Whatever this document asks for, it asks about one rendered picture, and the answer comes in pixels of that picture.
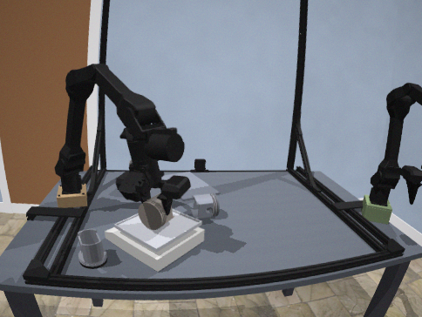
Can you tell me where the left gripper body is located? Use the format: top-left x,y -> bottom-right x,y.
400,165 -> 422,183

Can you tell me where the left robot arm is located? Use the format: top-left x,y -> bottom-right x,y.
369,83 -> 422,206

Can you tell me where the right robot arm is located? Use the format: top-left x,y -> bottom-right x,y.
55,64 -> 185,202

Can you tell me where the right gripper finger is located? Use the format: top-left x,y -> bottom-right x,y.
140,192 -> 151,203
157,194 -> 173,215

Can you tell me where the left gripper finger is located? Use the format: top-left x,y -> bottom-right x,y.
403,177 -> 422,205

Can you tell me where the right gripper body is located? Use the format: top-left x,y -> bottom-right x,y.
116,158 -> 191,199

